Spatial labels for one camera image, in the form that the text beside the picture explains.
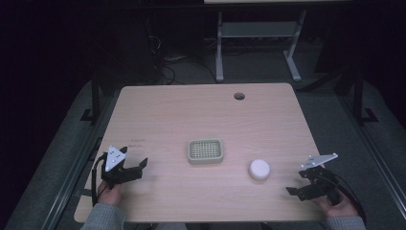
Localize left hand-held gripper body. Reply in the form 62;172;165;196
101;145;144;190

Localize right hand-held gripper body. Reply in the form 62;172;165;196
298;152;345;206

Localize white round soap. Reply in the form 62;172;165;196
248;158;272;182

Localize person's right hand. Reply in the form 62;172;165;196
313;188;360;219

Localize person's left hand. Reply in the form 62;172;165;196
97;182;123;207

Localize black metal stand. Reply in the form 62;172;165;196
351;67;379;125

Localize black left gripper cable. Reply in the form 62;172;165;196
90;152;108;207

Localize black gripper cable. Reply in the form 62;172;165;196
322;173;368;224
90;152;108;207

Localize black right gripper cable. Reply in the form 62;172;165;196
322;173;368;224

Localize metal floor rail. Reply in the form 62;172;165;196
338;94;406;212
40;137;103;230

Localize black floor cables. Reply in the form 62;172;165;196
147;33;218;86

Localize white metal table frame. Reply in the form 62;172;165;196
204;0;352;82

